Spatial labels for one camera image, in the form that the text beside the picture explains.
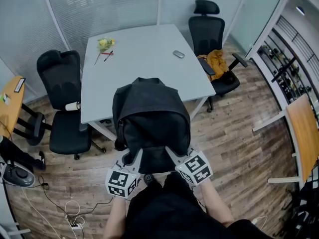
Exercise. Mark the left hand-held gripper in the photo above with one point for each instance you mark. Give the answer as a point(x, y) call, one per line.
point(120, 183)

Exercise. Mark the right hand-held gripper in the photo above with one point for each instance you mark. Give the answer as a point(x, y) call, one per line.
point(195, 169)

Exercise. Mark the black backpack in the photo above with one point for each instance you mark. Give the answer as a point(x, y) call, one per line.
point(149, 103)

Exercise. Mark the person's right forearm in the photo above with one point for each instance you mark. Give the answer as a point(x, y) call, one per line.
point(216, 203)

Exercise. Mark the person's left forearm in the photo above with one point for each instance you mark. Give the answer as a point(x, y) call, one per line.
point(116, 215)

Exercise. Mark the person's black clothing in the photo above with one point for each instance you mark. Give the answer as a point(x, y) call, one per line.
point(169, 208)

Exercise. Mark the white cup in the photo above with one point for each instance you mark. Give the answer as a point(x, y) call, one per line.
point(72, 106)

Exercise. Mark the white power strip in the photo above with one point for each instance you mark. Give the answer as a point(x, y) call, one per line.
point(76, 226)

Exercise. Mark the grey table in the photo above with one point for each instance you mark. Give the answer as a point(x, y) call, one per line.
point(139, 66)

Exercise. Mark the grey computer mouse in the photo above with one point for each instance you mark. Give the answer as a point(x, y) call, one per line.
point(178, 54)

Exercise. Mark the black mesh office chair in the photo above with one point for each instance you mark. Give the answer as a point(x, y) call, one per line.
point(62, 83)

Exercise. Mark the yellow jacket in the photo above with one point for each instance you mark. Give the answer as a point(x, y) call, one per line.
point(218, 61)

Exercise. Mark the black pen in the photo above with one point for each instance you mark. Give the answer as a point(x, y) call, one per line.
point(108, 55)

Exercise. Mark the red pen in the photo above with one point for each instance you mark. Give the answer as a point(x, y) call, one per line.
point(107, 53)

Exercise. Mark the grey round device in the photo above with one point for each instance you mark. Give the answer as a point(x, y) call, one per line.
point(17, 175)

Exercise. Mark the yellow flower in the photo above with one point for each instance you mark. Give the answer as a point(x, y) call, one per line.
point(104, 43)

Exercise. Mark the black office chair with headrest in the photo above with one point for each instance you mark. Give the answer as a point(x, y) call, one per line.
point(207, 34)

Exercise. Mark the round wooden table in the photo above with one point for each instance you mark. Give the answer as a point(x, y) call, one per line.
point(10, 113)

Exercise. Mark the black framed sign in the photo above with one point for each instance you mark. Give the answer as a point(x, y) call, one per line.
point(20, 84)

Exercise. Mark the small white cards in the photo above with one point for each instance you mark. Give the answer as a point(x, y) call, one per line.
point(6, 99)

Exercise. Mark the black equipment bags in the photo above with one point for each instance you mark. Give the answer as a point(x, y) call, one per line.
point(306, 208)

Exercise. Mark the glass display shelf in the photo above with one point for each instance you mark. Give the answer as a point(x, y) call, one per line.
point(286, 66)

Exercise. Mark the wooden table with white frame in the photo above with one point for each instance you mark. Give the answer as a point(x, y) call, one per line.
point(304, 133)

